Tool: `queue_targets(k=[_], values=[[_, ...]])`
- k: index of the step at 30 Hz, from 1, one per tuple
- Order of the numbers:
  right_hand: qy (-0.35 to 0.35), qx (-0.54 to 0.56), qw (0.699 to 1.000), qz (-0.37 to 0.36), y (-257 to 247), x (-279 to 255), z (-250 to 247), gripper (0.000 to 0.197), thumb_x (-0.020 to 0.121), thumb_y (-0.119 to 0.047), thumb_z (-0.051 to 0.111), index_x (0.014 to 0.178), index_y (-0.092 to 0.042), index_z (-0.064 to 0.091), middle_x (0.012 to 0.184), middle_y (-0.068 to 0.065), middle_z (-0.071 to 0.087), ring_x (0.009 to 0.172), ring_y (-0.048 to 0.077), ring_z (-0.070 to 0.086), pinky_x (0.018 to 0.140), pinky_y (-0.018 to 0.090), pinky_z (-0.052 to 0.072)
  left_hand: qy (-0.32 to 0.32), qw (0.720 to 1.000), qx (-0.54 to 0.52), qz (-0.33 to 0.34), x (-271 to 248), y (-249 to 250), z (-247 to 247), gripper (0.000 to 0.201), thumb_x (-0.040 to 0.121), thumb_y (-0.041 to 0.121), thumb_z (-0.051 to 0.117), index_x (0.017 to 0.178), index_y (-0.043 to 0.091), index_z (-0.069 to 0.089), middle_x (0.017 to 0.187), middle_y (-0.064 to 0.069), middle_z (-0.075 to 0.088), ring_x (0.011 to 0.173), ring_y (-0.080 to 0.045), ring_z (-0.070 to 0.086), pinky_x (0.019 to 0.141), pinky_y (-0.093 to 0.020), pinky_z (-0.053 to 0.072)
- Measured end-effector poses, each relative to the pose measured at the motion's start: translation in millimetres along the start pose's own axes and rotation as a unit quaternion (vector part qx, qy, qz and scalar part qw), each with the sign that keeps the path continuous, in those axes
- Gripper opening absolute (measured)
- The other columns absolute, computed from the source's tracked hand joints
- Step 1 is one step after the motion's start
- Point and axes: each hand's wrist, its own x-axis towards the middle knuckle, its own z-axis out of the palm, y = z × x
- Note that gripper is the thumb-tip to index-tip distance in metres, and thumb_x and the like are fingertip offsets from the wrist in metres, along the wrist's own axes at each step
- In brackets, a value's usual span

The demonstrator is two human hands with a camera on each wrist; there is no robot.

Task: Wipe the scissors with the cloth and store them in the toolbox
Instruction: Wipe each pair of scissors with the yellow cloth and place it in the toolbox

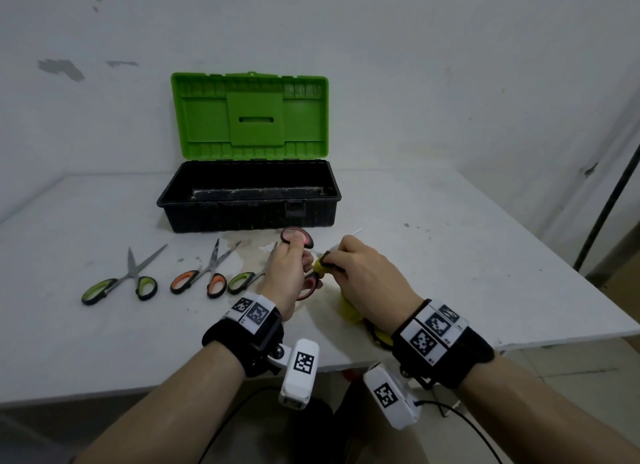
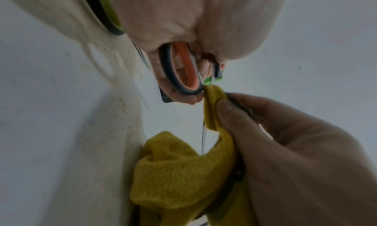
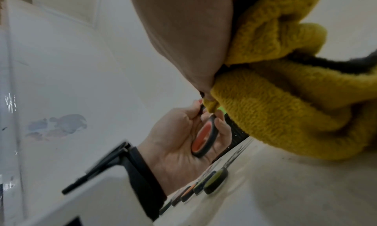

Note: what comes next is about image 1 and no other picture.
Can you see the person's left hand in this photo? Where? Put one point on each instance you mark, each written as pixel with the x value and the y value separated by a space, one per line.
pixel 285 278

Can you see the person's right hand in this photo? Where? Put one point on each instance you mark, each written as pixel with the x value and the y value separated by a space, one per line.
pixel 375 283

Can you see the yellow cloth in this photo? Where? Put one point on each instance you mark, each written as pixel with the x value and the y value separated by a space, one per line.
pixel 350 308

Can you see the green lid black toolbox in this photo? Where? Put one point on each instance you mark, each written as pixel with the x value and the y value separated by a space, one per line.
pixel 250 113

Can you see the person's right forearm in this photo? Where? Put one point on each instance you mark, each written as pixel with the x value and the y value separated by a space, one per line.
pixel 545 418

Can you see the person's left forearm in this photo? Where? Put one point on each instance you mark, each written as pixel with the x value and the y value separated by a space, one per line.
pixel 165 408

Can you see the person's legs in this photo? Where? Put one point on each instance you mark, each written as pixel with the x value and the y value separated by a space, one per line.
pixel 370 438

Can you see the black left wristband with markers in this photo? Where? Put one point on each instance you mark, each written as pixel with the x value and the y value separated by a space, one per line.
pixel 245 343

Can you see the black wristband with markers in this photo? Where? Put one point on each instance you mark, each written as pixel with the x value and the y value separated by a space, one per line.
pixel 455 361
pixel 245 343

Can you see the black right wristband with markers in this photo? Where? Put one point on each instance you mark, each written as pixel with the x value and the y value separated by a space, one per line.
pixel 455 361

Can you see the black metal pole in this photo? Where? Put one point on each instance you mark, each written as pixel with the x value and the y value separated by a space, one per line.
pixel 605 208

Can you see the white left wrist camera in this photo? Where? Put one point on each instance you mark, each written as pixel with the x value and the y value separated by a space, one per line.
pixel 297 388

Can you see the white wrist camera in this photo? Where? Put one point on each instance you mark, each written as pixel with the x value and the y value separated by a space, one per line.
pixel 297 388
pixel 397 411

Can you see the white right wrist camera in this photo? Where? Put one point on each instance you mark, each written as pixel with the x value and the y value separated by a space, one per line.
pixel 397 411

